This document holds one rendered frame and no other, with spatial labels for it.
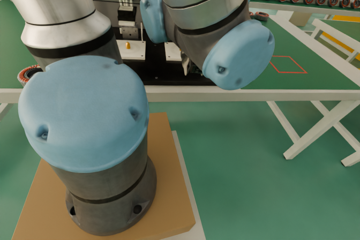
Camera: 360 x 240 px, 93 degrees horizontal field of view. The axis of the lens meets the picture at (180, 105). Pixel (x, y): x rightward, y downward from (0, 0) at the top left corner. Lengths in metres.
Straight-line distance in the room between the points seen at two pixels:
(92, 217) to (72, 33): 0.24
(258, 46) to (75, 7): 0.21
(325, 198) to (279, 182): 0.30
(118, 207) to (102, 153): 0.13
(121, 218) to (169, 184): 0.11
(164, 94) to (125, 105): 0.48
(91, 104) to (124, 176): 0.10
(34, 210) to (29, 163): 1.16
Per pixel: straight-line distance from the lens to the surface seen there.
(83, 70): 0.21
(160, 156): 0.39
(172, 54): 0.79
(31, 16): 0.28
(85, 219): 0.32
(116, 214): 0.30
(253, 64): 0.19
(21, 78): 0.75
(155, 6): 0.28
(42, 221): 0.39
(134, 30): 0.93
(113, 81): 0.19
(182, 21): 0.17
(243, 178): 1.39
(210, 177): 1.30
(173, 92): 0.64
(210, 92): 0.67
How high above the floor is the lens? 1.17
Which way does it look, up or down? 45 degrees down
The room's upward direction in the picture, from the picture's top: 9 degrees clockwise
